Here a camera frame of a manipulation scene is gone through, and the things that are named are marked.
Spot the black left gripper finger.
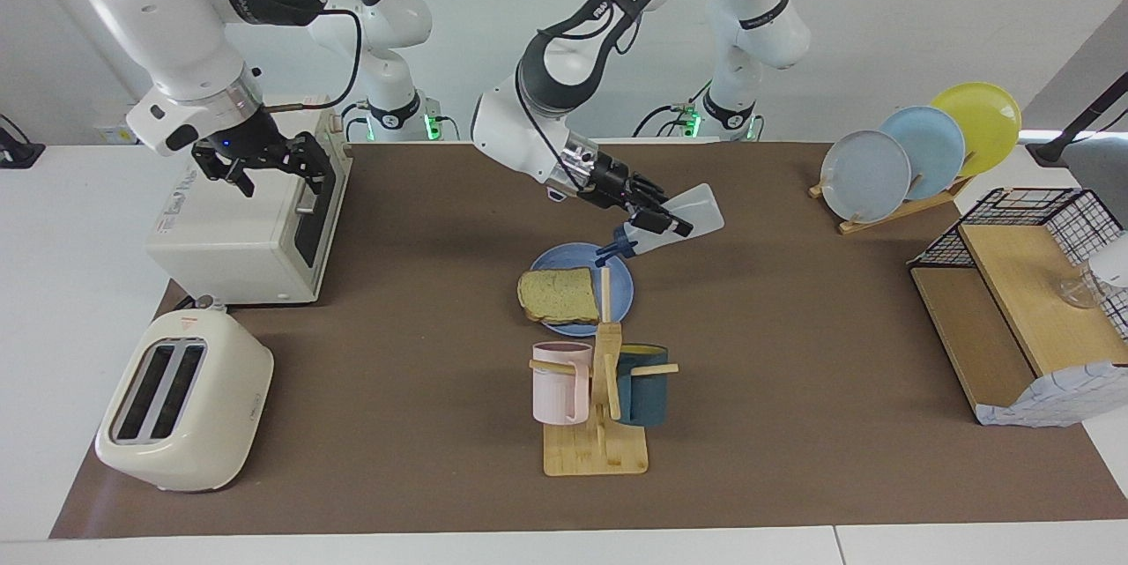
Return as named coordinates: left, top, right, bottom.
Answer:
left=627, top=175, right=671, bottom=210
left=627, top=205, right=695, bottom=239

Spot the translucent squeeze bottle blue cap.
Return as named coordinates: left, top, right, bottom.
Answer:
left=595, top=183, right=725, bottom=269

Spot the toasted bread slice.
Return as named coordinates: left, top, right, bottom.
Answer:
left=517, top=267, right=602, bottom=325

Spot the blue round plate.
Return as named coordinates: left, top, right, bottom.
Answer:
left=529, top=243, right=635, bottom=338

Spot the grey-blue plate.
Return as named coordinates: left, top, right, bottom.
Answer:
left=820, top=130, right=911, bottom=224

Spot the wooden plate rack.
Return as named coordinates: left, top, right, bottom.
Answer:
left=809, top=151, right=975, bottom=235

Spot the light blue plate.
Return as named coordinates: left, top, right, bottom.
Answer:
left=881, top=106, right=967, bottom=200

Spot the yellow plate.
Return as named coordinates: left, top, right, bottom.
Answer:
left=930, top=82, right=1023, bottom=178

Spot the white toaster oven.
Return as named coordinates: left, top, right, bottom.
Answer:
left=145, top=93, right=353, bottom=306

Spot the dark teal mug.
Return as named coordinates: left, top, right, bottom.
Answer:
left=614, top=345, right=671, bottom=425

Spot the pink ribbed mug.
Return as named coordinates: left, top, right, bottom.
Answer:
left=531, top=341, right=593, bottom=425

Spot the black clamp base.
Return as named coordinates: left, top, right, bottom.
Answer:
left=0, top=114, right=45, bottom=169

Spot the wooden mug tree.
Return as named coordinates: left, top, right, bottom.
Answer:
left=529, top=265, right=679, bottom=478

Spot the cream two-slot toaster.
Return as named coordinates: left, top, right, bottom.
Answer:
left=94, top=294, right=275, bottom=494

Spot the brown table mat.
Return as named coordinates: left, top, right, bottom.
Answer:
left=48, top=140, right=1128, bottom=539

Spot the wooden shelf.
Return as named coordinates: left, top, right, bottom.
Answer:
left=909, top=221, right=1128, bottom=425

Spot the clear glass cup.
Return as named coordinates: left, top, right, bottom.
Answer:
left=1057, top=272, right=1108, bottom=310

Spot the grey rounded object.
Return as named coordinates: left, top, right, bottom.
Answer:
left=1062, top=133, right=1128, bottom=224

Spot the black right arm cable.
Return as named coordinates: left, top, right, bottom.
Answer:
left=207, top=0, right=364, bottom=116

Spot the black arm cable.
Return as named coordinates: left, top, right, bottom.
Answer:
left=516, top=0, right=644, bottom=160
left=207, top=0, right=364, bottom=116

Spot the white wall socket box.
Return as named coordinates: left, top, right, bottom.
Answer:
left=93, top=100, right=146, bottom=145

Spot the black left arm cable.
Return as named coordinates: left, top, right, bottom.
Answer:
left=516, top=0, right=644, bottom=160

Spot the black wire basket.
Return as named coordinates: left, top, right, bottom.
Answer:
left=908, top=186, right=1128, bottom=346

